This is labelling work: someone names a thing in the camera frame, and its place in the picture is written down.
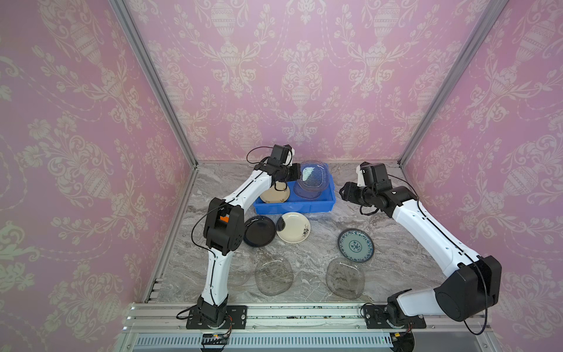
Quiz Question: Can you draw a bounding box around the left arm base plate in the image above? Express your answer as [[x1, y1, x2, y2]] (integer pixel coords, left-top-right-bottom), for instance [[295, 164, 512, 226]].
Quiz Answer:
[[186, 305, 248, 330]]

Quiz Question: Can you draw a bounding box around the left aluminium corner post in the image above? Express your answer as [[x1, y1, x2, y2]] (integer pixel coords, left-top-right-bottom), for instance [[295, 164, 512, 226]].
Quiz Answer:
[[108, 0, 198, 169]]

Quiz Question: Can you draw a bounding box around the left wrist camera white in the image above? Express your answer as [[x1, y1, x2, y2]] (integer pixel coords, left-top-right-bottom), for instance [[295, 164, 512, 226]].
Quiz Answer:
[[284, 147, 295, 167]]

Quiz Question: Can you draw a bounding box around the cream plate with characters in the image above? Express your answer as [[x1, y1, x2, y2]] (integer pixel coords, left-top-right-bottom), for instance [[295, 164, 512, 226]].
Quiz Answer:
[[260, 185, 290, 204]]

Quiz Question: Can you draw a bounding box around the blue patterned porcelain plate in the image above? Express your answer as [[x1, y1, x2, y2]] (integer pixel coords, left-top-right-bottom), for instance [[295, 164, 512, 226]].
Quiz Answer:
[[337, 228, 375, 263]]

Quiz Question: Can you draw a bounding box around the aluminium mounting rail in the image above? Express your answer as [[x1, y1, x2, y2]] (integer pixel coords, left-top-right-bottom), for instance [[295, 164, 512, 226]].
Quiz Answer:
[[115, 302, 501, 351]]

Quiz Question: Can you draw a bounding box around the right aluminium corner post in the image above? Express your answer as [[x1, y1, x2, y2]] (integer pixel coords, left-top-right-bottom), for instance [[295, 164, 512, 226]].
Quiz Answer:
[[397, 0, 508, 171]]

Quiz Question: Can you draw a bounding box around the aluminium corner post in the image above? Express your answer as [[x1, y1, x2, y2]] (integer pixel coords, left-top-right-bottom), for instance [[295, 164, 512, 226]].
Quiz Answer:
[[108, 0, 198, 169], [397, 0, 508, 171]]

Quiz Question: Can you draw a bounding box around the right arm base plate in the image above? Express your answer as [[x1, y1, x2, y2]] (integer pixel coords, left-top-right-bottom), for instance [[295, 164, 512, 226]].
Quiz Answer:
[[360, 303, 427, 329]]

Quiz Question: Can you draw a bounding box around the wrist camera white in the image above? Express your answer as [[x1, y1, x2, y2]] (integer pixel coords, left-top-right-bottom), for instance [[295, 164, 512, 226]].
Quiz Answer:
[[284, 147, 295, 167], [356, 161, 374, 187]]

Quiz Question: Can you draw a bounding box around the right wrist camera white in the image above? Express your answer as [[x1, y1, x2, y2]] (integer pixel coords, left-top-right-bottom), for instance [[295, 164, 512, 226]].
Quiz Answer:
[[356, 161, 374, 187]]

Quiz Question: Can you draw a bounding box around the small circuit board with wires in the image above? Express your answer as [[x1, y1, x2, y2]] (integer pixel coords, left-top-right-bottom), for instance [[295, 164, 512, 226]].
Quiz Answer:
[[202, 333, 230, 348]]

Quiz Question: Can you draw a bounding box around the blue plastic bin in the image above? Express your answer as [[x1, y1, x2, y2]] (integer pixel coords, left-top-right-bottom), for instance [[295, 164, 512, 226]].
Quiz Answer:
[[253, 175, 336, 215]]

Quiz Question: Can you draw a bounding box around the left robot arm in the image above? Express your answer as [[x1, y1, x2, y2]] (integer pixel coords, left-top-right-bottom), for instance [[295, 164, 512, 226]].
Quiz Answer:
[[195, 145, 301, 328]]

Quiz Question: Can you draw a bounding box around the clear glass plate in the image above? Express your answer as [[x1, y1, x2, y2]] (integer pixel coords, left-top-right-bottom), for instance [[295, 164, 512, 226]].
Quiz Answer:
[[325, 258, 365, 300], [255, 257, 295, 296], [227, 251, 255, 288]]

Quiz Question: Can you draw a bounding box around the cream plate with flowers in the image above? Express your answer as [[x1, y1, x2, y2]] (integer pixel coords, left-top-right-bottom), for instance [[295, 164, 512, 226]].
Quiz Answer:
[[276, 212, 312, 243]]

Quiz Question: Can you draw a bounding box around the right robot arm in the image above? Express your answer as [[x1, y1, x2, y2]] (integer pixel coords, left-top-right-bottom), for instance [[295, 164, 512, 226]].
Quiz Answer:
[[339, 162, 502, 327]]

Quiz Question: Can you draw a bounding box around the black round plate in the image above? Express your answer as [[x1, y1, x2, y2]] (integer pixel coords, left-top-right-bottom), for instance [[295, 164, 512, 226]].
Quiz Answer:
[[243, 216, 277, 248]]

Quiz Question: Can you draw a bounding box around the brownish glass plate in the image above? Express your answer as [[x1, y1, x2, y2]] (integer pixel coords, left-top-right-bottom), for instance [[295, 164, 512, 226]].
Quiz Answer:
[[293, 175, 330, 199], [298, 161, 330, 192]]

